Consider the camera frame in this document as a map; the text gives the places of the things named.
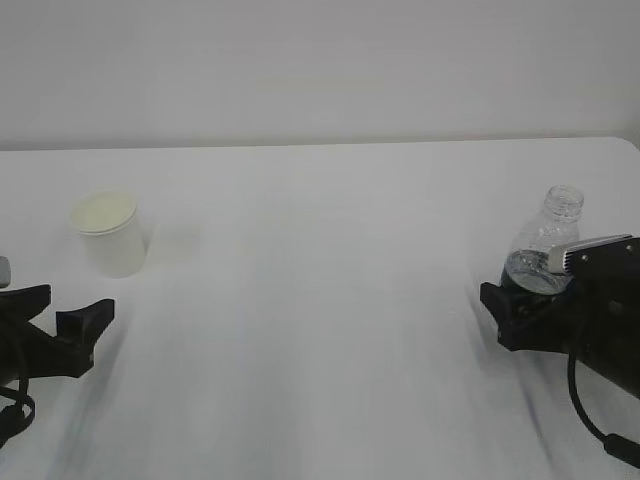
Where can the clear plastic water bottle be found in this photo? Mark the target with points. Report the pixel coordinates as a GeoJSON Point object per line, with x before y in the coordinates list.
{"type": "Point", "coordinates": [556, 223]}

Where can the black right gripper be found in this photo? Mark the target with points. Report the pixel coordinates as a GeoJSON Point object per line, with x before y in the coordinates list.
{"type": "Point", "coordinates": [532, 322]}

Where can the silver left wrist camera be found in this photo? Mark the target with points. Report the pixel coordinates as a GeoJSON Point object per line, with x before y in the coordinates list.
{"type": "Point", "coordinates": [5, 272]}

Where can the white paper cup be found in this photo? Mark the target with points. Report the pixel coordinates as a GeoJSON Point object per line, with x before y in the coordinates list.
{"type": "Point", "coordinates": [108, 225]}

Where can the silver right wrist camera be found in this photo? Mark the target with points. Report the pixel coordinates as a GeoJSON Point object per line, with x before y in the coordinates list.
{"type": "Point", "coordinates": [595, 256]}

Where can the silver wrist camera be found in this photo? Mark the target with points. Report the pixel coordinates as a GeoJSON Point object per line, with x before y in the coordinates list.
{"type": "Point", "coordinates": [5, 272]}
{"type": "Point", "coordinates": [595, 256]}

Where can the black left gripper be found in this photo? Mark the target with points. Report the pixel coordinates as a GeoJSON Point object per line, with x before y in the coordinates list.
{"type": "Point", "coordinates": [27, 349]}

